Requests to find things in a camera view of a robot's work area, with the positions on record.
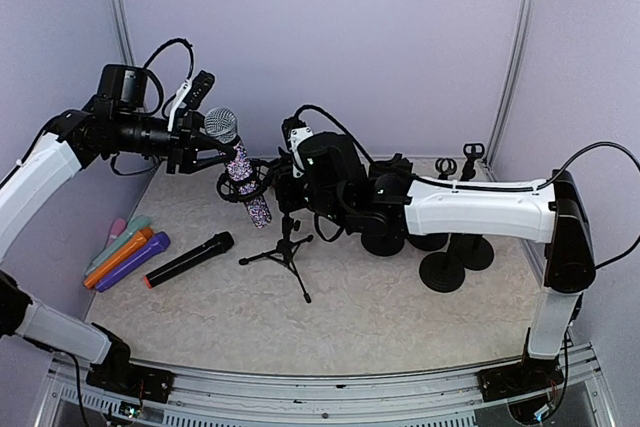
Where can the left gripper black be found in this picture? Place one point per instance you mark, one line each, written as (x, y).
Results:
(181, 127)

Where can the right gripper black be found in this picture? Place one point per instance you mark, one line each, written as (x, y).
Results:
(284, 197)

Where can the glitter silver-head microphone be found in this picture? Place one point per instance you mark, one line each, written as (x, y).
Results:
(241, 182)

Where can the black microphone orange tip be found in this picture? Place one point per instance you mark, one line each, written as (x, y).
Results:
(218, 244)

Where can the black round-base mic stand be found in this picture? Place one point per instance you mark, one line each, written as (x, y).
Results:
(382, 246)

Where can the teal toy microphone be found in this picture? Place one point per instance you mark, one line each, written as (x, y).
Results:
(134, 225)

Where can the purple-head microphone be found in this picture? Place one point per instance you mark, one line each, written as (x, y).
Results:
(157, 244)

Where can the orange toy microphone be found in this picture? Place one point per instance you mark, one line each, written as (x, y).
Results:
(138, 240)

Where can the pink toy microphone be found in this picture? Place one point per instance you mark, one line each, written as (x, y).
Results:
(117, 228)

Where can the black stand for orange mic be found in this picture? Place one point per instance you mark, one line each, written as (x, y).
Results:
(445, 167)

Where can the black stand for teal mic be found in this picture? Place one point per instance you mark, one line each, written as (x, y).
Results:
(474, 252)

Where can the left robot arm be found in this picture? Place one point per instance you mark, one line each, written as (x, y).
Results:
(112, 122)

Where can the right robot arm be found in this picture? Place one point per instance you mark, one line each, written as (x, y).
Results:
(386, 203)

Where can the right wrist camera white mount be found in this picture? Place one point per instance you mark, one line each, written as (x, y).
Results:
(295, 131)

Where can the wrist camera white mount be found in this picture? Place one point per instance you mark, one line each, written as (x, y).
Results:
(295, 131)
(190, 95)

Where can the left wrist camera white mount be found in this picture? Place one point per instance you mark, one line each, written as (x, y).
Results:
(190, 95)

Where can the aluminium frame post left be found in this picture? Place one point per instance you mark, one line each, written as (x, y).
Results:
(118, 13)

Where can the aluminium frame post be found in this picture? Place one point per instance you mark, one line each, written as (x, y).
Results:
(524, 18)
(118, 13)

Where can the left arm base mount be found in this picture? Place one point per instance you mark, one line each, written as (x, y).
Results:
(133, 380)

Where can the aluminium front rail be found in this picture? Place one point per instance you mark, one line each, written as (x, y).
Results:
(200, 397)

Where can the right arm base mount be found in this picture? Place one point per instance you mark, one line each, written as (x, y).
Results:
(519, 378)

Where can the aluminium frame post right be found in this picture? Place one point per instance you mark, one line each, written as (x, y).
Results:
(524, 18)

